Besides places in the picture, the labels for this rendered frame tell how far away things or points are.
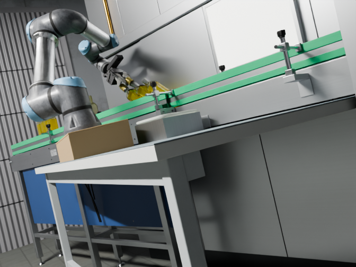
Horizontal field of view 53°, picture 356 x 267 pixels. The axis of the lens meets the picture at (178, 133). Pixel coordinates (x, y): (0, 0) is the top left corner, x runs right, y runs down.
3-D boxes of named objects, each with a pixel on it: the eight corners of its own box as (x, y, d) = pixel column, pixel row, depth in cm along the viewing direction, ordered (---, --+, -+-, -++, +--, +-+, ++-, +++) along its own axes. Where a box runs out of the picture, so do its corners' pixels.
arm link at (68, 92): (82, 104, 136) (72, 70, 136) (52, 115, 139) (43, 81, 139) (97, 105, 147) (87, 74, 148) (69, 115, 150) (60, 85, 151)
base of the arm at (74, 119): (72, 133, 132) (64, 107, 132) (60, 141, 144) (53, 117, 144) (108, 125, 141) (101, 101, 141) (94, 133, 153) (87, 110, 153)
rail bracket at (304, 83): (316, 93, 123) (301, 29, 123) (294, 97, 111) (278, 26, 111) (303, 97, 126) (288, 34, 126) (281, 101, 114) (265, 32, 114)
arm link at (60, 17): (70, -3, 157) (117, 32, 204) (49, 6, 159) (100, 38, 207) (76, 21, 156) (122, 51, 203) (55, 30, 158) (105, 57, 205)
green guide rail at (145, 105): (158, 109, 165) (154, 92, 165) (156, 110, 164) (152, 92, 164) (14, 155, 287) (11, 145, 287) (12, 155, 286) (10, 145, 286)
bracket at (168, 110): (178, 121, 167) (175, 106, 167) (163, 123, 160) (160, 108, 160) (173, 122, 169) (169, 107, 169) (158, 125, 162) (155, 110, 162)
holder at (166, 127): (212, 127, 154) (207, 109, 154) (167, 138, 134) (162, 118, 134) (183, 134, 166) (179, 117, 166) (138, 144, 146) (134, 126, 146)
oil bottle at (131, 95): (159, 105, 187) (134, 86, 198) (151, 106, 183) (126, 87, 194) (156, 115, 189) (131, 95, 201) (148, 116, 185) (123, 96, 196)
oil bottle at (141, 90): (170, 102, 181) (143, 82, 192) (162, 103, 177) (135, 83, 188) (167, 112, 184) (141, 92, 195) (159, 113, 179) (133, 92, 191)
